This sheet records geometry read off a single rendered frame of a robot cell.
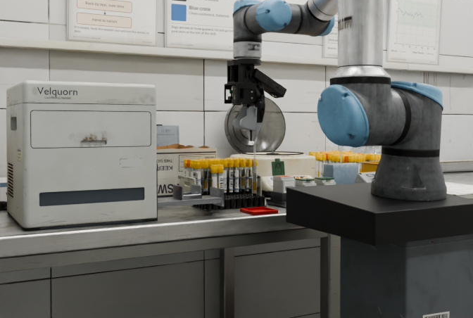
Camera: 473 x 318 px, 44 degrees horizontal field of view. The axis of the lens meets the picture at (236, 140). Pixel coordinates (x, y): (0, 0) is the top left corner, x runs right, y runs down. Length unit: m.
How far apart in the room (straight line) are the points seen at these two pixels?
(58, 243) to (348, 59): 0.67
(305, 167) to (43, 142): 0.87
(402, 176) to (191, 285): 1.09
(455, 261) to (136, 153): 0.69
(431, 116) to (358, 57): 0.20
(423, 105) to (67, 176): 0.73
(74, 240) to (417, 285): 0.67
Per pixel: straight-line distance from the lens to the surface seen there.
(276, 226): 1.41
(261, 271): 2.22
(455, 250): 1.25
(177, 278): 2.08
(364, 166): 1.80
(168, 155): 1.63
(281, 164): 1.58
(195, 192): 1.40
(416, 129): 1.20
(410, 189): 1.20
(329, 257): 1.55
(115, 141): 1.27
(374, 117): 1.12
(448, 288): 1.25
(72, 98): 1.25
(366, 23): 1.15
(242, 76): 1.52
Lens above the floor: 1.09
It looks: 1 degrees down
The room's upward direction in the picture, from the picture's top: straight up
